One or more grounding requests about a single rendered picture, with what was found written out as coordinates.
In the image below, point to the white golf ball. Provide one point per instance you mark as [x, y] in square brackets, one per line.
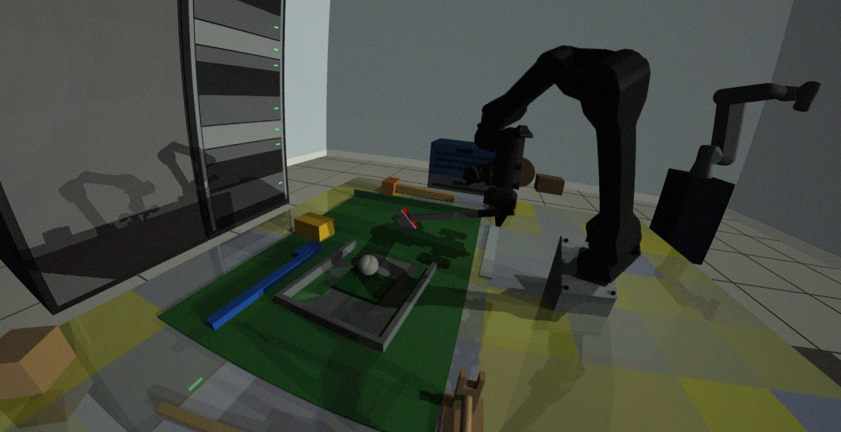
[368, 264]

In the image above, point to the green flat mat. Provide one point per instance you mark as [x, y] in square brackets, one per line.
[400, 390]

